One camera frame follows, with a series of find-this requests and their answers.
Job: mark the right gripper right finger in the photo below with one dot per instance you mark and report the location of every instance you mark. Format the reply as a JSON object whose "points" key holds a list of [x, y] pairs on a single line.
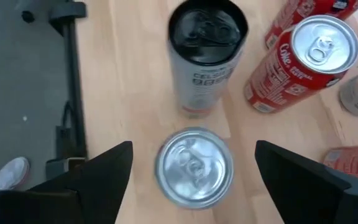
{"points": [[294, 186]]}

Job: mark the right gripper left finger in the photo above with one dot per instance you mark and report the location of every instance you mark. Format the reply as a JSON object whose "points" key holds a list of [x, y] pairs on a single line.
{"points": [[104, 186]]}

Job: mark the orange-red Fanta can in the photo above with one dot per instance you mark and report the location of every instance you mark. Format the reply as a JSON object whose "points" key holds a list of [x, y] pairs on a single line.
{"points": [[356, 158]]}

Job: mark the red Coca-Cola can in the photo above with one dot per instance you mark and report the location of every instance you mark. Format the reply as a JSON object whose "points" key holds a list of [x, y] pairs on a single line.
{"points": [[294, 15], [278, 77]]}

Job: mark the person's foot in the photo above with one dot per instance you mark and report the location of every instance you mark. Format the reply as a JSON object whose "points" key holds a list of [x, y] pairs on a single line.
{"points": [[8, 174]]}

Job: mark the black table clamp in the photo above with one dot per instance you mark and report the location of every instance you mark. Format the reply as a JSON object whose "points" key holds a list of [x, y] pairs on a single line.
{"points": [[70, 11]]}

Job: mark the black metal table frame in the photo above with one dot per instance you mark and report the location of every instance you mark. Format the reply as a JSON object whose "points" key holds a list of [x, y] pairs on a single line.
{"points": [[73, 77]]}

